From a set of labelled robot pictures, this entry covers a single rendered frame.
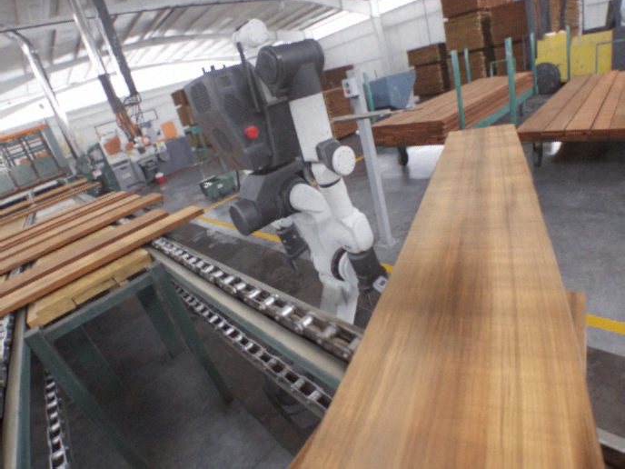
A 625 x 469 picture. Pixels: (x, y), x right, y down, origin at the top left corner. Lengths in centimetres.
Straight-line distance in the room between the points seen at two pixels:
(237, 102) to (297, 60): 20
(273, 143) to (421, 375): 72
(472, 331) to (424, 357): 8
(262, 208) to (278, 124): 25
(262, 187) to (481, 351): 73
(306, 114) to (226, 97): 22
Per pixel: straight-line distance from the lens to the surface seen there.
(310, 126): 85
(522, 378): 45
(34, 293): 156
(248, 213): 99
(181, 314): 145
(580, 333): 58
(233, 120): 91
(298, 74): 84
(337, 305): 132
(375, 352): 47
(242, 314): 82
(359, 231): 96
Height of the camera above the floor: 127
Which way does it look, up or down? 22 degrees down
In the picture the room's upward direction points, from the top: 16 degrees counter-clockwise
